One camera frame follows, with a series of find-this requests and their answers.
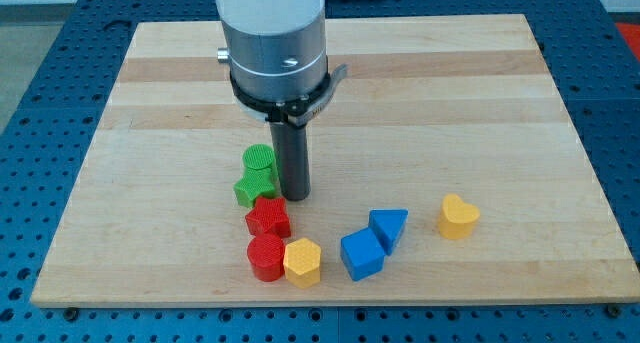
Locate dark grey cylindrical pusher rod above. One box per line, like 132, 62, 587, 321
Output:
270, 122, 311, 201

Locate green star block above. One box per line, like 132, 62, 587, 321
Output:
233, 168, 277, 208

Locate green cylinder block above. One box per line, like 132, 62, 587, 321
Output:
242, 144, 278, 180

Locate yellow heart block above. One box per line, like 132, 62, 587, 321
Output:
437, 193, 481, 240

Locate black clamp ring with lever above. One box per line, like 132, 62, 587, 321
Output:
229, 64, 348, 127

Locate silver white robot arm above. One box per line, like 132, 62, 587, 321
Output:
215, 0, 348, 201

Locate red cylinder block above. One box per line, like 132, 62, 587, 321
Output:
246, 233, 285, 282

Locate yellow hexagon block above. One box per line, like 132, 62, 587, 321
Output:
283, 238, 322, 289

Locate blue triangle block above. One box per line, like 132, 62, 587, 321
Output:
368, 209, 409, 256

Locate blue cube block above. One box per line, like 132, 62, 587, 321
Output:
340, 228, 386, 281

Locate light wooden board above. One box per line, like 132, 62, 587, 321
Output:
31, 14, 639, 308

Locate red star block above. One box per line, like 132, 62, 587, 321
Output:
245, 196, 291, 238

